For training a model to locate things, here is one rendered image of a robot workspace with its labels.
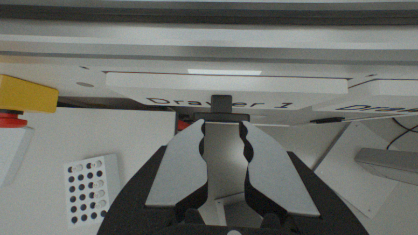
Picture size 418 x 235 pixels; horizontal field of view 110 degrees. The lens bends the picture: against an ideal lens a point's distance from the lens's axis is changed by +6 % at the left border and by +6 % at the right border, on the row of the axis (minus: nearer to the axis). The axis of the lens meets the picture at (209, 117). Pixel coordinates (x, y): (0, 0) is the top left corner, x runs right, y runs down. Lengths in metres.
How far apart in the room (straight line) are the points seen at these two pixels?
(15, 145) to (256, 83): 0.52
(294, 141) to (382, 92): 1.02
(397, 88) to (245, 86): 0.17
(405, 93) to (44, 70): 0.42
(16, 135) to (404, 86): 0.67
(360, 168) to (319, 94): 1.27
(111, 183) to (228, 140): 0.85
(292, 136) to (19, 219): 1.27
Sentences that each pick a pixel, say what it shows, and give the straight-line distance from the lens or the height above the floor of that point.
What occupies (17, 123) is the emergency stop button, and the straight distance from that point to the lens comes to 0.37.
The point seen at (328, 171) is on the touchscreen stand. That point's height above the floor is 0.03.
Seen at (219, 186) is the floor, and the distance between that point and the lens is 1.15.
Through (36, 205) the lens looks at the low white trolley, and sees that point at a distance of 0.54.
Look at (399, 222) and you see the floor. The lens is 1.75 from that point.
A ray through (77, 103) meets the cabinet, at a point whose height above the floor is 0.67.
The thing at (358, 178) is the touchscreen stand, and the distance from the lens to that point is 1.47.
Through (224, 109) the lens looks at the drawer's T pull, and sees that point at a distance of 0.18.
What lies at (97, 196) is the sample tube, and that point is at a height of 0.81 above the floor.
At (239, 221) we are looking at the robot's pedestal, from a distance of 0.99.
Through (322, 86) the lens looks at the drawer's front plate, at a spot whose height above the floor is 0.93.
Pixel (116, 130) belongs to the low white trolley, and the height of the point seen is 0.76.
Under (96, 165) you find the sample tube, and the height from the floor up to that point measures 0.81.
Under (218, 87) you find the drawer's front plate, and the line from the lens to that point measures 0.17.
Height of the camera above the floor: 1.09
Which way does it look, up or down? 83 degrees down
